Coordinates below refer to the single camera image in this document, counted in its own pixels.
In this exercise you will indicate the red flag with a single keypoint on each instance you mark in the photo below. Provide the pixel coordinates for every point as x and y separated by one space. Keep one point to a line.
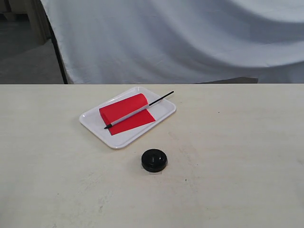
135 111

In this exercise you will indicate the black round flag base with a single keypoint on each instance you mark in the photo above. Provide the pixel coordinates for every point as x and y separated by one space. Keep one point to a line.
154 160

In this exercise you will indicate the white plastic tray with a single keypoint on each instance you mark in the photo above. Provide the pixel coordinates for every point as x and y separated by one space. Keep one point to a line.
94 123

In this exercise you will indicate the white backdrop cloth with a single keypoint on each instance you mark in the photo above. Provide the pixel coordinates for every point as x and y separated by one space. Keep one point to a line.
179 41

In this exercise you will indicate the black backdrop stand pole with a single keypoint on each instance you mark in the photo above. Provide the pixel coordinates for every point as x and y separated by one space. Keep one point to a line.
58 55

